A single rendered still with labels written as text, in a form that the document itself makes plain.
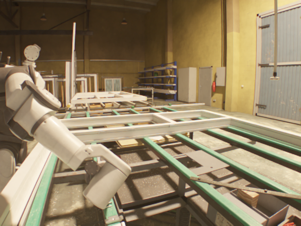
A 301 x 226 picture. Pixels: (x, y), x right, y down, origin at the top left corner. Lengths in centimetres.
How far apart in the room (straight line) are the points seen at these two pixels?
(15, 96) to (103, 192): 32
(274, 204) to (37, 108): 107
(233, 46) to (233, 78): 136
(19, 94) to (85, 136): 67
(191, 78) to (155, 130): 916
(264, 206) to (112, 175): 87
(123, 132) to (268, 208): 94
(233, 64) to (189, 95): 346
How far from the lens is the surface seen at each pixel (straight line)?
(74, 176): 86
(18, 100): 51
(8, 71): 72
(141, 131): 116
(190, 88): 1024
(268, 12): 774
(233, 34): 823
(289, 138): 129
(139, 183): 117
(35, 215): 60
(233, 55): 805
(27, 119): 45
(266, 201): 108
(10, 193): 60
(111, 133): 112
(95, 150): 42
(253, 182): 81
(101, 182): 42
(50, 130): 42
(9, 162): 100
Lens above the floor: 123
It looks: 10 degrees down
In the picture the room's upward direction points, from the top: straight up
